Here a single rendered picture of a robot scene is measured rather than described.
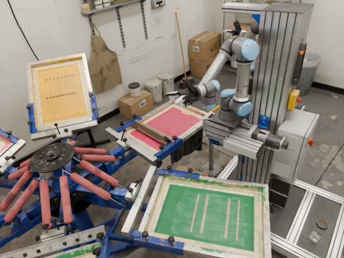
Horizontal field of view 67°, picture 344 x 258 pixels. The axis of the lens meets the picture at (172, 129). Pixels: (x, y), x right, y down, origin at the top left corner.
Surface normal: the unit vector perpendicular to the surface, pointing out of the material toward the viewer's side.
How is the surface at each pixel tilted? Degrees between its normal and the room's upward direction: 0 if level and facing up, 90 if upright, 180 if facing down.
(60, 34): 90
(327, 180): 0
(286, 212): 0
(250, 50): 82
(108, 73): 90
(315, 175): 0
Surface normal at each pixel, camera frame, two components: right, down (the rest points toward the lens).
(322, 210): -0.08, -0.80
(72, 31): 0.71, 0.37
